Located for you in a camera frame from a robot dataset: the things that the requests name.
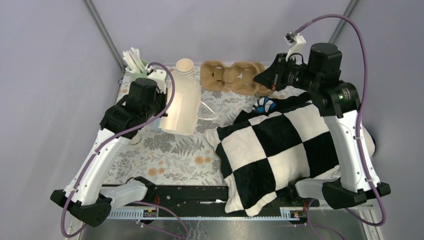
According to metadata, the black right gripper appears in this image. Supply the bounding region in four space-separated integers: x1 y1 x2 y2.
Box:
253 52 320 92

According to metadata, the single cardboard cup carrier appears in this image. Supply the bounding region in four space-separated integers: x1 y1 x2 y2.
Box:
199 60 273 97

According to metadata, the single white paper cup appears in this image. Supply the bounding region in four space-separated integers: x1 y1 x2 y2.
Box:
128 134 142 146

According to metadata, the light blue paper bag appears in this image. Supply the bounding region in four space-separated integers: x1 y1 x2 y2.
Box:
152 71 218 136

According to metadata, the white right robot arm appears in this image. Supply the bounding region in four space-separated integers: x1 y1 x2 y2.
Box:
254 42 391 210

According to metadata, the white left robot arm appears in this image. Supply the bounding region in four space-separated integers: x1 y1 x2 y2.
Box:
50 77 170 227

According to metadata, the blue white patterned object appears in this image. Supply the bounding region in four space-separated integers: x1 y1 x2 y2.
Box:
252 97 277 113

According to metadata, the green cup with straws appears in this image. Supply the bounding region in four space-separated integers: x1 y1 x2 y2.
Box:
122 47 149 80

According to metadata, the stack of paper cups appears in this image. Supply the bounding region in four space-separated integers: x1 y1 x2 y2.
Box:
175 58 195 76

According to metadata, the floral patterned table mat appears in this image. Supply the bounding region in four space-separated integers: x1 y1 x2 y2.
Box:
103 88 258 186

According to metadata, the black white checkered pillow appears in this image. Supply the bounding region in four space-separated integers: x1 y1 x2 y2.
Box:
202 91 377 218

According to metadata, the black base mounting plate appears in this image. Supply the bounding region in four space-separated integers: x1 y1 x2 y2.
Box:
123 185 321 218

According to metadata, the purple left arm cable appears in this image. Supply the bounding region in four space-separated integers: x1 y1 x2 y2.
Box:
60 61 190 240

